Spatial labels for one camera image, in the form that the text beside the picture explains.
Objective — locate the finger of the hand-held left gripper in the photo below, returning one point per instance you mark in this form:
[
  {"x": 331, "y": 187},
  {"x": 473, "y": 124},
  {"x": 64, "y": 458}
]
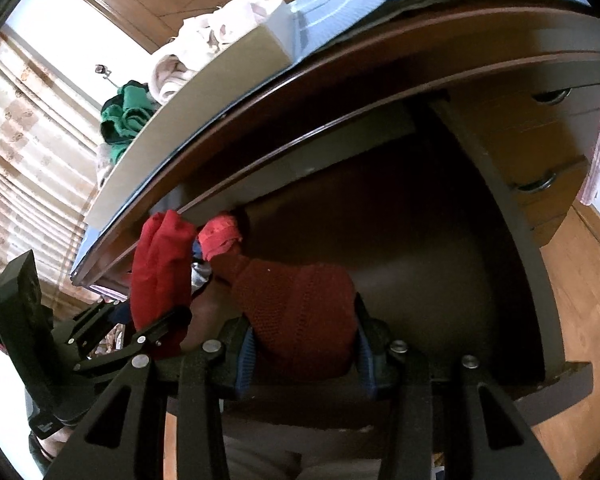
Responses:
[
  {"x": 165, "y": 325},
  {"x": 97, "y": 317}
]

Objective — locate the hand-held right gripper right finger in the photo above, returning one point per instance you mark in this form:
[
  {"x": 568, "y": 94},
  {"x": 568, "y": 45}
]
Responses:
[{"x": 367, "y": 365}]

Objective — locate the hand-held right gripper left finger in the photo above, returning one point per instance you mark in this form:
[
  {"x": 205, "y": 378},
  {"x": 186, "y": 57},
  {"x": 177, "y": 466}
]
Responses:
[{"x": 246, "y": 360}]

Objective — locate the bright red underwear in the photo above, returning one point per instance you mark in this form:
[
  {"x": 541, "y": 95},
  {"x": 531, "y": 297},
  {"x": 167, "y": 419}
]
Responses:
[{"x": 160, "y": 260}]

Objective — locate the dark red knit underwear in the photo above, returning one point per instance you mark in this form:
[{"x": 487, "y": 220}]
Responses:
[{"x": 300, "y": 310}]

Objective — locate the white gold-rimmed box tray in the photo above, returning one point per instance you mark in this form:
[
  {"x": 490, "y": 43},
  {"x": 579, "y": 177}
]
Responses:
[{"x": 180, "y": 135}]

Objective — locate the green underwear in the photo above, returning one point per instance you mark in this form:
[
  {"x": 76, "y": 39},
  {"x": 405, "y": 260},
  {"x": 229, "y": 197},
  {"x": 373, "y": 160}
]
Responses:
[{"x": 130, "y": 110}]

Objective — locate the beige underwear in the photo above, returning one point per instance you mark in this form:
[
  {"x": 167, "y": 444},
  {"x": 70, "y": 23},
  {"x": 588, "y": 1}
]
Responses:
[{"x": 195, "y": 40}]

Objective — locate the pale pink underwear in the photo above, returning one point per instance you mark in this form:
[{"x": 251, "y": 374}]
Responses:
[{"x": 250, "y": 10}]

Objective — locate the wooden side drawer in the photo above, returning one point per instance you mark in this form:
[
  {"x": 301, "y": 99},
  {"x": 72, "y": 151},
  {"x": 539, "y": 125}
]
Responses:
[
  {"x": 530, "y": 125},
  {"x": 555, "y": 200}
]

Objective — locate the light blue sock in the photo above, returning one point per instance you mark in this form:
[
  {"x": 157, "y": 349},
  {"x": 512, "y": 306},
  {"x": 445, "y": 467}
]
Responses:
[{"x": 202, "y": 275}]

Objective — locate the person's grey trousers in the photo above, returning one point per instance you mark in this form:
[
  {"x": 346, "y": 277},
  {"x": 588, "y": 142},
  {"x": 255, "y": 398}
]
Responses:
[{"x": 280, "y": 460}]

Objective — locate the beige patterned curtain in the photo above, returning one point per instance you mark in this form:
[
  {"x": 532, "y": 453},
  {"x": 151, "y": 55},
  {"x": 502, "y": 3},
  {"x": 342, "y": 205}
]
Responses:
[{"x": 20, "y": 135}]

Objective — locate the dark wooden desk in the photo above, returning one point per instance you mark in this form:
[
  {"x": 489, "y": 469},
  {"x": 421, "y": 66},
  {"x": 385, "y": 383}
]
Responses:
[{"x": 380, "y": 75}]

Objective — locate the blue checked tablecloth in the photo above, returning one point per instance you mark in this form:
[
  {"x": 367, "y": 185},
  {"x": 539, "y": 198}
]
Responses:
[{"x": 380, "y": 5}]

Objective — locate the metal wall hook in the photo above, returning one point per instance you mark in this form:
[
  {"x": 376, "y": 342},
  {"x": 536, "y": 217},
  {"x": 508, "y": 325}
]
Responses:
[{"x": 101, "y": 69}]

